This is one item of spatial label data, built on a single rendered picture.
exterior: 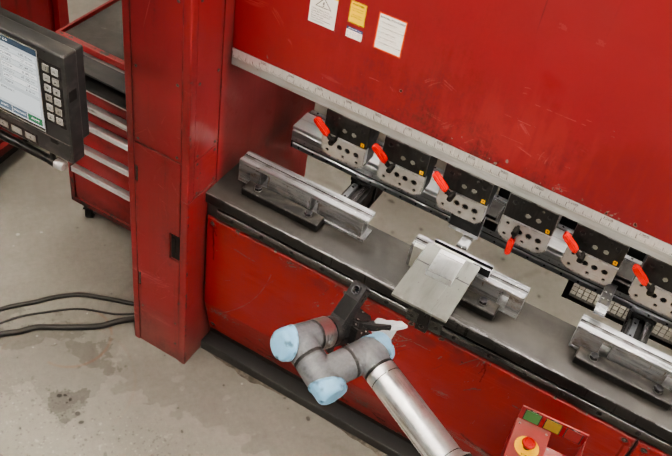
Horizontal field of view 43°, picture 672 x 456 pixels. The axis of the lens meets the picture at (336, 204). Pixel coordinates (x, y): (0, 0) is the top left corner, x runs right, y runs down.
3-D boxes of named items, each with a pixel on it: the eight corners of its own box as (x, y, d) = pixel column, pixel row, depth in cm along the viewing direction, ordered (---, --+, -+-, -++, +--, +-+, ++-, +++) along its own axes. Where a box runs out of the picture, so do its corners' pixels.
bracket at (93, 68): (-3, 87, 276) (-6, 69, 271) (51, 54, 293) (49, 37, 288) (94, 137, 265) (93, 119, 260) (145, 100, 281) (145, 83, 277)
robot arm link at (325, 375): (366, 375, 187) (339, 335, 192) (323, 397, 182) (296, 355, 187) (357, 391, 193) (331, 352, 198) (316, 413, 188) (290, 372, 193)
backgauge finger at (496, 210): (443, 242, 274) (446, 231, 271) (474, 198, 292) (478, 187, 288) (477, 259, 271) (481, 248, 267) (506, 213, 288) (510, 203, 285)
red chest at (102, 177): (71, 220, 394) (51, 33, 326) (141, 163, 428) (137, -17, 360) (158, 269, 380) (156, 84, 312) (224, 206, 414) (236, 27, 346)
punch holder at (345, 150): (319, 151, 269) (326, 108, 258) (333, 137, 275) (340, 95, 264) (361, 170, 265) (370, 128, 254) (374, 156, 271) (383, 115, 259)
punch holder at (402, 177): (375, 177, 263) (385, 135, 252) (388, 163, 269) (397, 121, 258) (419, 198, 259) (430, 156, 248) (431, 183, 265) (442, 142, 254)
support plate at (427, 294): (390, 295, 254) (391, 293, 253) (428, 244, 272) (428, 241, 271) (445, 323, 249) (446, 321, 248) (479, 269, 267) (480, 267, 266)
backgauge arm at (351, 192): (322, 230, 305) (327, 202, 296) (401, 141, 349) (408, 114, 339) (341, 240, 303) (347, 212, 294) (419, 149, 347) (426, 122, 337)
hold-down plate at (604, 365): (571, 362, 260) (574, 356, 258) (577, 350, 263) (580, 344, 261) (668, 411, 251) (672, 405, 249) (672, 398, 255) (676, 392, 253)
